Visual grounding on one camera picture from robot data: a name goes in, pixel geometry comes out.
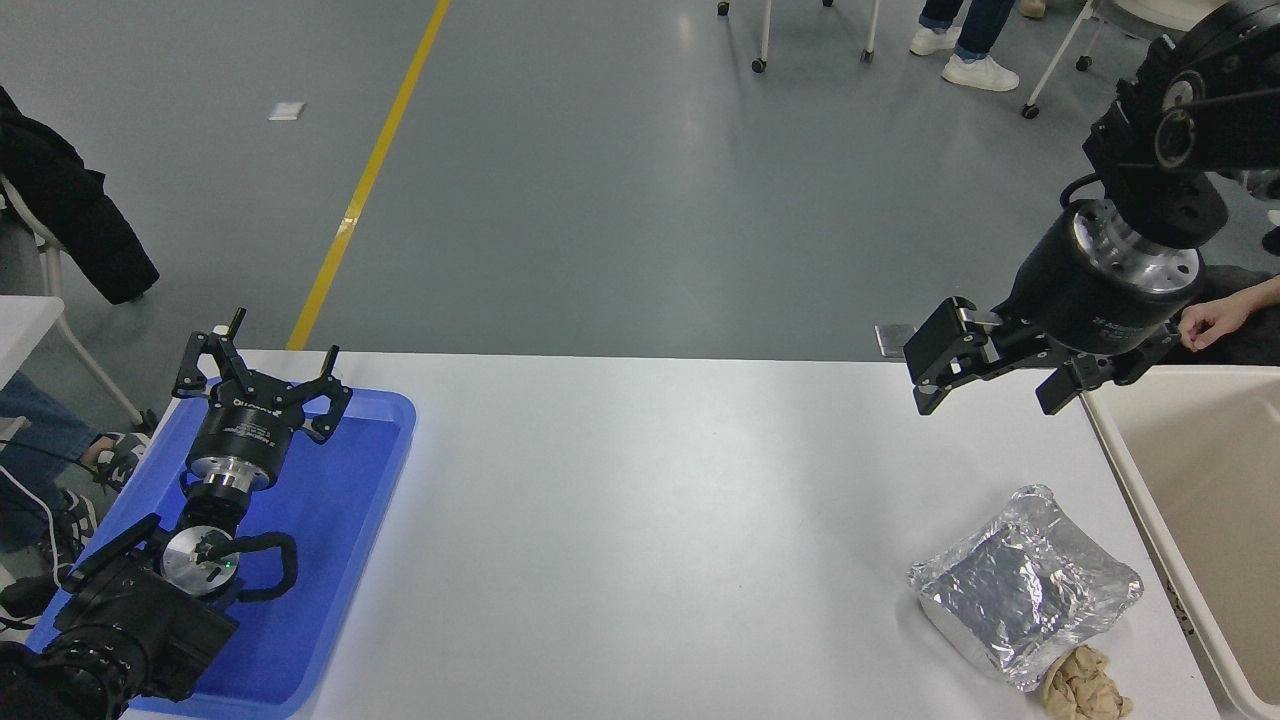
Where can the person's hand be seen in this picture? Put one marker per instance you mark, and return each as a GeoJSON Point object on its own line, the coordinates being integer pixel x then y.
{"type": "Point", "coordinates": [1212, 320]}

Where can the white metal chair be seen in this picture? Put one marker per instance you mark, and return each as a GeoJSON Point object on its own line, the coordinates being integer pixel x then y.
{"type": "Point", "coordinates": [50, 270]}

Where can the crumpled tan paper ball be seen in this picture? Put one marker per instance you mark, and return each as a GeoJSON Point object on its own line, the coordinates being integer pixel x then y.
{"type": "Point", "coordinates": [1085, 690]}

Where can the blue plastic tray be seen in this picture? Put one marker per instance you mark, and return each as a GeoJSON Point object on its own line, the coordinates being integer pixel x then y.
{"type": "Point", "coordinates": [340, 520]}

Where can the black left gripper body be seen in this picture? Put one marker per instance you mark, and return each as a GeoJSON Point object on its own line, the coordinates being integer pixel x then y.
{"type": "Point", "coordinates": [245, 425]}

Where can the silver foil plate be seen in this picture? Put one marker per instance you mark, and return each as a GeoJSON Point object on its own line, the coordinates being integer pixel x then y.
{"type": "Point", "coordinates": [1020, 585]}

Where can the white rolling chair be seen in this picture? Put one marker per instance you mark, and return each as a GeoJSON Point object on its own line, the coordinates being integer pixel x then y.
{"type": "Point", "coordinates": [1060, 55]}

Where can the metal floor plate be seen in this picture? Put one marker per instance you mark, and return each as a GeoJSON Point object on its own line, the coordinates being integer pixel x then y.
{"type": "Point", "coordinates": [893, 340]}

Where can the small white side table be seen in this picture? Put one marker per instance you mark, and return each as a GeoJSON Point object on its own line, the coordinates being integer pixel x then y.
{"type": "Point", "coordinates": [20, 330]}

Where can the black jacket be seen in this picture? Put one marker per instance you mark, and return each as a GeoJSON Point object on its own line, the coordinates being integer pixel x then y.
{"type": "Point", "coordinates": [70, 210]}

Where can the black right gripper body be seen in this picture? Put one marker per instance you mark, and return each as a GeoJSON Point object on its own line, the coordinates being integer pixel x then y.
{"type": "Point", "coordinates": [1080, 300]}

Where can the standing person with white shoes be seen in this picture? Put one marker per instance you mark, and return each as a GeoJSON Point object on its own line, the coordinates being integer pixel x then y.
{"type": "Point", "coordinates": [980, 72]}

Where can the person's forearm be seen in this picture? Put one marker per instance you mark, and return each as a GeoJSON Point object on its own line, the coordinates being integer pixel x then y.
{"type": "Point", "coordinates": [1265, 295]}

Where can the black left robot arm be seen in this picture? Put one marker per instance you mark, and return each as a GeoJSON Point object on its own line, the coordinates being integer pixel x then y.
{"type": "Point", "coordinates": [120, 625]}

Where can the white chair frame with casters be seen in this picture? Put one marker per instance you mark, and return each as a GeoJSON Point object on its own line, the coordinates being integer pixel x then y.
{"type": "Point", "coordinates": [764, 35]}

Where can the seated person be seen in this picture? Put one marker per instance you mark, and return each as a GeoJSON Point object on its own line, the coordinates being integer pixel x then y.
{"type": "Point", "coordinates": [35, 430]}

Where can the large pale bin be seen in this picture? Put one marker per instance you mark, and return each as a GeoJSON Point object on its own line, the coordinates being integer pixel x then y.
{"type": "Point", "coordinates": [1215, 480]}

